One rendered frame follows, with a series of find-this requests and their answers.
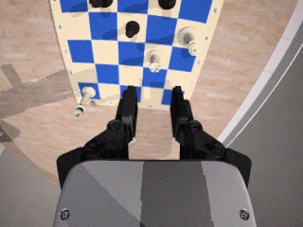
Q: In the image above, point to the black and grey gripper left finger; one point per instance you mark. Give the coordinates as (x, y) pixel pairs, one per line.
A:
(111, 143)

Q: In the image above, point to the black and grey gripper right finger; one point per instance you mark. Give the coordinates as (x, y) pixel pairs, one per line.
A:
(196, 143)

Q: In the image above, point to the blue and cream chessboard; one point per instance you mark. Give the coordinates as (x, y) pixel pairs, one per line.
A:
(97, 52)

